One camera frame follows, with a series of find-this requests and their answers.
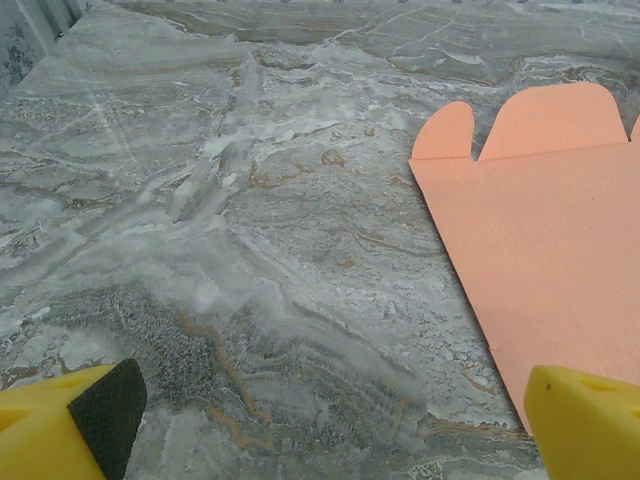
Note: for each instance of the aluminium frame corner post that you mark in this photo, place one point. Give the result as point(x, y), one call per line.
point(50, 20)

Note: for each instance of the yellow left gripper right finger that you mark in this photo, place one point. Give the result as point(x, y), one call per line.
point(585, 430)

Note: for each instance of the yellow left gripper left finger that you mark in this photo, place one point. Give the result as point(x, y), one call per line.
point(45, 430)

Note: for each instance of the orange paper box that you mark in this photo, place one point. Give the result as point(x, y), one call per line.
point(540, 225)

